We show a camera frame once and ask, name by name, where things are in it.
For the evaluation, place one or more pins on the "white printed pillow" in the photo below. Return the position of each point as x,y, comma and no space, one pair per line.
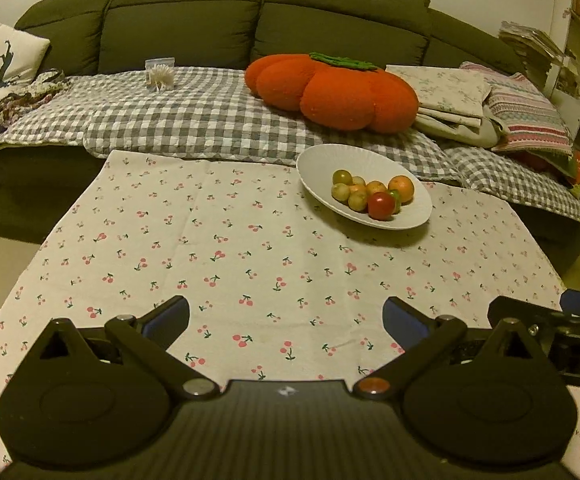
14,55

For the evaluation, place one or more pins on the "white ribbed oval plate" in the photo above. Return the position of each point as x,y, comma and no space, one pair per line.
315,170

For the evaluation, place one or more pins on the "dark green sofa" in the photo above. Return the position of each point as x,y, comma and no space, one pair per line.
184,20

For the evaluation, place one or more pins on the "grey gingham blanket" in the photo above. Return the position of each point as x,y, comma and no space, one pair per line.
169,115

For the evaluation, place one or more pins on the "small yellow-green fruit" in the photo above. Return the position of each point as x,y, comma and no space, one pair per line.
359,180

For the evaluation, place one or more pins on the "cherry print tablecloth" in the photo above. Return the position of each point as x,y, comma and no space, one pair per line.
194,240

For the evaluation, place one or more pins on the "dark floral cloth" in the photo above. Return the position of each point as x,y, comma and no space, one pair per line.
24,97

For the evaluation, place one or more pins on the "red tomato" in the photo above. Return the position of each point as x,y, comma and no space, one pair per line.
381,206

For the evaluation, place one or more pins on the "striped pink pillow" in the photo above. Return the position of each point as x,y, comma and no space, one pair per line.
525,115

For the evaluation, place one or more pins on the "pale yellow plum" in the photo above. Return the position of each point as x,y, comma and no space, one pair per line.
340,192
357,202

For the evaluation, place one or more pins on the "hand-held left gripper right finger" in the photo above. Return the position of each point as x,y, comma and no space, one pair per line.
405,322

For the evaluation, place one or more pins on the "green oval fruit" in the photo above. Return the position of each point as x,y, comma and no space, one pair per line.
396,197

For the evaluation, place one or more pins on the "round orange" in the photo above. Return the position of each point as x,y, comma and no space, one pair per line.
401,186

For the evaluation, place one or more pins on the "small orange kumquat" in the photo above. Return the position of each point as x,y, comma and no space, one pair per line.
376,188

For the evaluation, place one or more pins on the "green tomato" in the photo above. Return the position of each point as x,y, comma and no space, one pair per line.
342,176

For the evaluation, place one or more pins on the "orange pumpkin cushion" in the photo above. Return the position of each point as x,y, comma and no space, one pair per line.
340,92

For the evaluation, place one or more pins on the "pile of papers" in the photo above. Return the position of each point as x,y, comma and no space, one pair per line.
530,42

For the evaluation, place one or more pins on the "folded pale floral cloth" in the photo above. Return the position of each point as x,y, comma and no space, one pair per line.
445,90

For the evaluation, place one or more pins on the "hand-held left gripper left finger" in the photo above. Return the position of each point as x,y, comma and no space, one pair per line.
164,322

